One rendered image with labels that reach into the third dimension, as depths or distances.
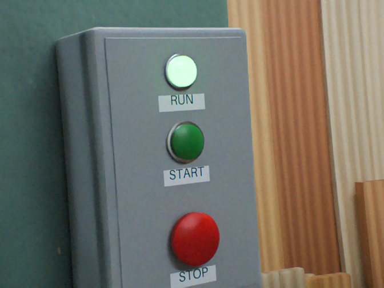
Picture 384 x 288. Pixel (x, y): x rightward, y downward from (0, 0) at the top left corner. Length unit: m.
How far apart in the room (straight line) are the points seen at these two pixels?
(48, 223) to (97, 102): 0.09
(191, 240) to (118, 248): 0.04
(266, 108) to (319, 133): 0.19
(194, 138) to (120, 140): 0.04
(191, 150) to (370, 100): 1.69
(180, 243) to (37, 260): 0.09
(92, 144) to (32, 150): 0.05
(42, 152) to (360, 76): 1.65
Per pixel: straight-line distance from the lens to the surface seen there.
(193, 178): 0.42
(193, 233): 0.41
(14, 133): 0.44
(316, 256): 1.99
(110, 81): 0.40
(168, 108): 0.41
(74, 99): 0.43
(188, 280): 0.43
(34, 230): 0.45
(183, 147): 0.41
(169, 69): 0.41
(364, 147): 2.03
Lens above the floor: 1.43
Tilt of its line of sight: 3 degrees down
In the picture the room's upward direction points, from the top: 4 degrees counter-clockwise
